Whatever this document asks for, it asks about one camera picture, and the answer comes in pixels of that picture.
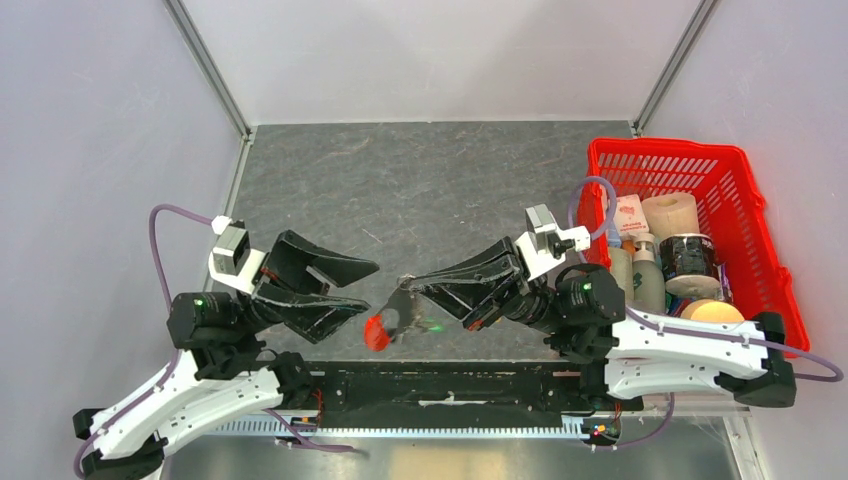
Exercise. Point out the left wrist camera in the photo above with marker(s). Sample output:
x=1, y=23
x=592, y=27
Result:
x=232, y=261

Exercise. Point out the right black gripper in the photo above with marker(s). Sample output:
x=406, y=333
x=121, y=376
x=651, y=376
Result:
x=502, y=284

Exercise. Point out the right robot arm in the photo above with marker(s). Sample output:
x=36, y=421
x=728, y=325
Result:
x=621, y=352

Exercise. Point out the toilet paper roll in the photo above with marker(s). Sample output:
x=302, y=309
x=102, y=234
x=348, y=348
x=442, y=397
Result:
x=671, y=214

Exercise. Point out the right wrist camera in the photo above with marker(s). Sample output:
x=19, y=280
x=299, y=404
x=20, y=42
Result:
x=544, y=244

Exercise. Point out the right aluminium frame post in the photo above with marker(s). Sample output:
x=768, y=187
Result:
x=695, y=26

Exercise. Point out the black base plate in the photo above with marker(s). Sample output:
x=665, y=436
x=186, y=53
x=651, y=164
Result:
x=375, y=395

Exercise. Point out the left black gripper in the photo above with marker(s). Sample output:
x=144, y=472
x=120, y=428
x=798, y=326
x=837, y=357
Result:
x=289, y=284

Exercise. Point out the white cable duct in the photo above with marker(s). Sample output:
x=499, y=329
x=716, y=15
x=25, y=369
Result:
x=263, y=425

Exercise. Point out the left aluminium frame post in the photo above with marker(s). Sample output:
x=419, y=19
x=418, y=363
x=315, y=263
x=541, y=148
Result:
x=204, y=60

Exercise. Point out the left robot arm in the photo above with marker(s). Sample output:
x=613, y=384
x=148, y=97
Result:
x=220, y=369

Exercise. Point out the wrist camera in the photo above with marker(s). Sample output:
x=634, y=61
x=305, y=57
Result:
x=232, y=261
x=544, y=244

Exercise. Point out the white red carton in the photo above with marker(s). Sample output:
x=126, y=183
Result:
x=629, y=217

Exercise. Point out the yellow round sponge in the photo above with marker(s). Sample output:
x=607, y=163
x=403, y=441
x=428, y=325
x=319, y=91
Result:
x=712, y=311

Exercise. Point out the aluminium frame post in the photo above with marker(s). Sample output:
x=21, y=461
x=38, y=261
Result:
x=204, y=60
x=695, y=26

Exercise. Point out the red plastic basket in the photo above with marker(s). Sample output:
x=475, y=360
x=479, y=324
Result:
x=730, y=208

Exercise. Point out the green soap dispenser bottle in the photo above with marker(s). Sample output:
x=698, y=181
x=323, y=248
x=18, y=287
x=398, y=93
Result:
x=648, y=281

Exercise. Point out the grey green bottle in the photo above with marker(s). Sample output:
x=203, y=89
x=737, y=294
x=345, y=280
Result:
x=621, y=268

